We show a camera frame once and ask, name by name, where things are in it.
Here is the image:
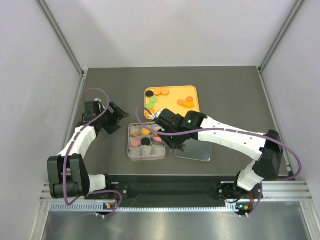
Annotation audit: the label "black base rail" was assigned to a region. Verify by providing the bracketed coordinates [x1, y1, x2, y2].
[84, 174, 266, 208]

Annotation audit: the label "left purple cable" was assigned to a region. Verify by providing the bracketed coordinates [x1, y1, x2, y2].
[63, 88, 124, 218]

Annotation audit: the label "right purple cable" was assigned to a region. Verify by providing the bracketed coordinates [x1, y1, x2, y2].
[135, 106, 303, 218]

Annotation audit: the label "black sandwich cookie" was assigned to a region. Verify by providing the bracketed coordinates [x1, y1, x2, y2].
[141, 137, 152, 146]
[145, 90, 154, 98]

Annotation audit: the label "metal tongs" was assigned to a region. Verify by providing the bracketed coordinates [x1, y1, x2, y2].
[150, 138, 188, 153]

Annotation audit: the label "purple cable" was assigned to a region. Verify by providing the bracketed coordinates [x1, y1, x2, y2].
[135, 106, 303, 218]
[63, 88, 124, 218]

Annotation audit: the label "yellow cookie tray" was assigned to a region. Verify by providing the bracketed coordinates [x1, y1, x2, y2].
[144, 85, 200, 120]

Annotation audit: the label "pink cookie tin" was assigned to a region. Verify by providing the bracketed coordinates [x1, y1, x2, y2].
[127, 121, 167, 162]

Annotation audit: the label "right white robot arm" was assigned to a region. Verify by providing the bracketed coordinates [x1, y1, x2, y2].
[152, 109, 283, 198]

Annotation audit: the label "silver tin lid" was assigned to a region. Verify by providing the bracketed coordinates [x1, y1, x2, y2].
[174, 139, 213, 162]

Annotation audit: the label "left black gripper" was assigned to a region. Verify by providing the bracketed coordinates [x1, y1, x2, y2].
[97, 101, 130, 134]

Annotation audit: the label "pink cookie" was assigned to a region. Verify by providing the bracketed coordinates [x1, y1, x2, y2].
[130, 139, 141, 148]
[153, 136, 162, 142]

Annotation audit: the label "orange fish cookie right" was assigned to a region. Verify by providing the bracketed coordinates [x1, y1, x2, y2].
[183, 101, 194, 109]

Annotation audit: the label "black sandwich cookie top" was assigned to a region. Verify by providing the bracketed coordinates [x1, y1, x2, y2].
[145, 90, 154, 98]

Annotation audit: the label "orange flower cookie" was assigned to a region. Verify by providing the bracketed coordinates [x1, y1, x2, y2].
[186, 96, 194, 103]

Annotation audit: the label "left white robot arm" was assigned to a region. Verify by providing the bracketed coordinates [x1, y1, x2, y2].
[47, 98, 130, 199]

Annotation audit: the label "tan dotted round cookie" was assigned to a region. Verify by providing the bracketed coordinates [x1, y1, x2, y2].
[141, 127, 151, 136]

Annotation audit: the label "black sandwich cookie bottom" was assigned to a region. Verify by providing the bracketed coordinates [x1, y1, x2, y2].
[141, 137, 152, 146]

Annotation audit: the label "slotted cable duct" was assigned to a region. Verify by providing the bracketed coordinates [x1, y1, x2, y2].
[49, 202, 252, 213]

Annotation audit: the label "green cookie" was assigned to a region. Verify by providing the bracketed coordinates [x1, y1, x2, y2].
[146, 102, 155, 110]
[149, 96, 158, 103]

